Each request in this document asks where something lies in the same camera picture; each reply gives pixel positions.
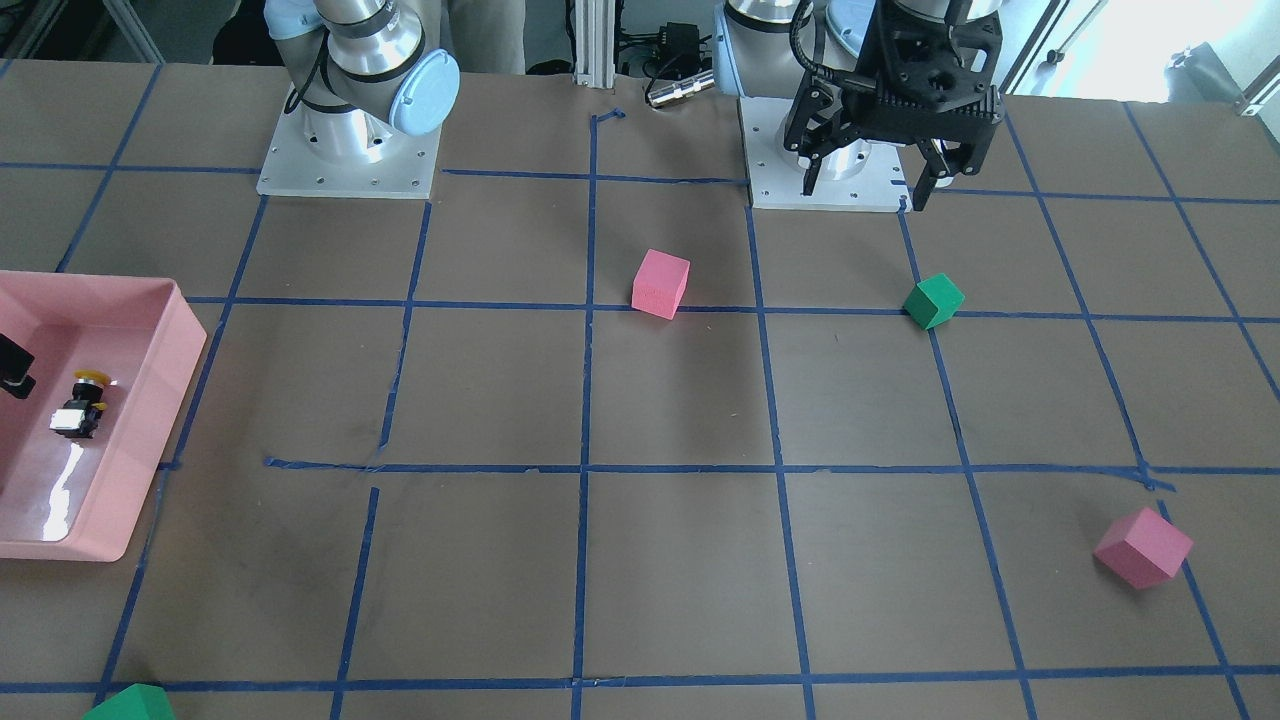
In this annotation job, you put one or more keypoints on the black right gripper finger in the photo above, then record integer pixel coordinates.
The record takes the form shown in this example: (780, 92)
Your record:
(15, 364)

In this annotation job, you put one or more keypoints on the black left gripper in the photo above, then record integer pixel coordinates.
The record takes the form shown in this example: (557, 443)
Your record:
(822, 112)

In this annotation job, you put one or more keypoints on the yellow push button switch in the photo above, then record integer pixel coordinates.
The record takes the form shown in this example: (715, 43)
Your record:
(80, 416)

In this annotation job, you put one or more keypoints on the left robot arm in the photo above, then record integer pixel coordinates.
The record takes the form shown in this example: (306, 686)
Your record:
(763, 48)

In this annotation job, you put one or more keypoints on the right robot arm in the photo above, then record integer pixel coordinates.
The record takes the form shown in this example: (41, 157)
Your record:
(150, 170)

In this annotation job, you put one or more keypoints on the pink plastic tray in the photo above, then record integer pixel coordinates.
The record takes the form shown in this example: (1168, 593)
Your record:
(95, 368)

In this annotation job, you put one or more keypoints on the green cube near base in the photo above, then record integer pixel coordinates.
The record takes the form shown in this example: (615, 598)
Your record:
(933, 301)

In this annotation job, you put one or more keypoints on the silver metal connector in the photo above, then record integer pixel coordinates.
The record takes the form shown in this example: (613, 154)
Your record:
(671, 93)

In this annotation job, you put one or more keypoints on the black power adapter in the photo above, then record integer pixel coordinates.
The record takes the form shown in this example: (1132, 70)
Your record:
(676, 43)

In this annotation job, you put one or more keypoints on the pink cube centre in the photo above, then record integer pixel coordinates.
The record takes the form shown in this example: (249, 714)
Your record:
(659, 284)

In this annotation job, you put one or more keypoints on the pink cube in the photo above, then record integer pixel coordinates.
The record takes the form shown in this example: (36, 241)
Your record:
(1144, 549)
(659, 284)

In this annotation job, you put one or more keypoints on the green cube near tray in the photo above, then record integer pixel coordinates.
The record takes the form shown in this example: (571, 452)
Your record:
(136, 702)

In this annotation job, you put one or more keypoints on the pink cube far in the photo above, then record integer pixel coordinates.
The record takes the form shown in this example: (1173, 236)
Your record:
(1144, 549)

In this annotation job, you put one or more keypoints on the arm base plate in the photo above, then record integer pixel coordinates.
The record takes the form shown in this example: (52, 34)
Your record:
(349, 155)
(865, 176)

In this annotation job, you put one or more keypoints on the aluminium frame post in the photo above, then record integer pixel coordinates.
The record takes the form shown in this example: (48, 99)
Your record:
(594, 25)

